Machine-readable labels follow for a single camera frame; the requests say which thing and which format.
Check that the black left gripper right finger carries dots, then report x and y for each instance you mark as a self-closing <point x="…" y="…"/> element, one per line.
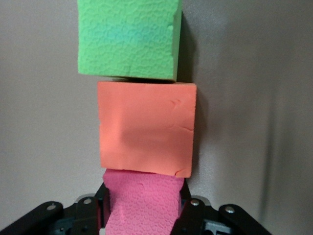
<point x="193" y="213"/>

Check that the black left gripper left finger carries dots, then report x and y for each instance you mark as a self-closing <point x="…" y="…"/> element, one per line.
<point x="90" y="215"/>

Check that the red foam cube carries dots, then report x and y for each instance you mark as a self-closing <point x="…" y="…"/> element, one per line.
<point x="144" y="208"/>

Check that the orange foam cube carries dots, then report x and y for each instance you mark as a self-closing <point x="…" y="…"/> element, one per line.
<point x="146" y="127"/>

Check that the green foam cube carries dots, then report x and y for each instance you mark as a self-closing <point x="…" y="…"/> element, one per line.
<point x="127" y="36"/>

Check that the brown table cover sheet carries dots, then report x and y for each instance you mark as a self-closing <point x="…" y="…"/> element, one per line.
<point x="36" y="98"/>

